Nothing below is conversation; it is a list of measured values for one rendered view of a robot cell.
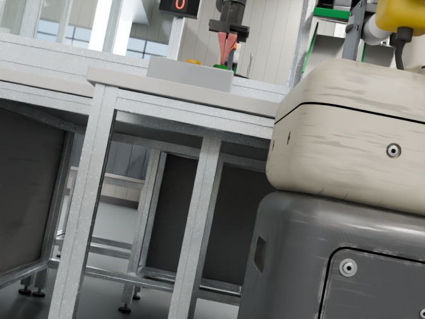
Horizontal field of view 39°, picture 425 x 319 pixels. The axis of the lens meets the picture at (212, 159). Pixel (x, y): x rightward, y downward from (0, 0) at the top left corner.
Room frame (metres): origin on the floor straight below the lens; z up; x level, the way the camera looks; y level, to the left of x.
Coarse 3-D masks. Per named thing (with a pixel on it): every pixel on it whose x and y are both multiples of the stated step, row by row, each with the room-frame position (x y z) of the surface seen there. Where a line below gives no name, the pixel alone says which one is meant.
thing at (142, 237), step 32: (160, 160) 3.15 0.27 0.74; (192, 160) 3.19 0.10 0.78; (160, 192) 3.19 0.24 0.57; (224, 192) 3.19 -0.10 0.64; (256, 192) 3.18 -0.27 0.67; (160, 224) 3.20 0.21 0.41; (224, 224) 3.19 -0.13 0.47; (160, 256) 3.20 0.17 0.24; (224, 256) 3.19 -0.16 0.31; (128, 288) 2.84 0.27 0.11; (224, 288) 3.14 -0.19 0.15
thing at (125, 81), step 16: (96, 80) 1.14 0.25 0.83; (112, 80) 1.14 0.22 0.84; (128, 80) 1.14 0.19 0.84; (144, 80) 1.14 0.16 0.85; (160, 80) 1.14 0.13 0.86; (160, 96) 1.17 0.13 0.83; (176, 96) 1.14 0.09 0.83; (192, 96) 1.14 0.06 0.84; (208, 96) 1.14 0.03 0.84; (224, 96) 1.14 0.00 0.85; (240, 96) 1.14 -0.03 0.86; (240, 112) 1.18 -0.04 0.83; (256, 112) 1.14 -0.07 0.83; (272, 112) 1.14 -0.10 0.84
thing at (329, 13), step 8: (320, 0) 1.72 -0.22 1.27; (328, 0) 1.85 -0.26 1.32; (352, 0) 1.83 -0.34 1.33; (320, 8) 1.61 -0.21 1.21; (328, 8) 1.77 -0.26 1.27; (352, 8) 1.83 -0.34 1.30; (320, 16) 1.61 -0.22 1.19; (328, 16) 1.61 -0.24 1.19; (336, 16) 1.60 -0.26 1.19; (344, 16) 1.60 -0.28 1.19
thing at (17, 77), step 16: (0, 80) 1.48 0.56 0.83; (16, 80) 1.45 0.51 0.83; (32, 80) 1.45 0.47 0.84; (48, 80) 1.45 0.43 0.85; (64, 80) 1.44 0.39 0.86; (80, 96) 1.48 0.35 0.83; (48, 112) 2.34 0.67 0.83; (64, 112) 2.16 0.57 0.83; (128, 128) 2.39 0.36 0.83; (144, 128) 2.20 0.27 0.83; (192, 144) 2.62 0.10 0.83; (224, 144) 2.22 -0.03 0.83
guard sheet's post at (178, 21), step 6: (174, 18) 1.83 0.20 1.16; (180, 18) 1.83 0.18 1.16; (174, 24) 1.83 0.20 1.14; (180, 24) 1.83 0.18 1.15; (174, 30) 1.83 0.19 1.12; (180, 30) 1.83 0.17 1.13; (174, 36) 1.83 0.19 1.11; (180, 36) 1.85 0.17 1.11; (174, 42) 1.84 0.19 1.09; (168, 48) 1.83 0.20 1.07; (174, 48) 1.83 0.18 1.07; (168, 54) 1.83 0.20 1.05; (174, 54) 1.83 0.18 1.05
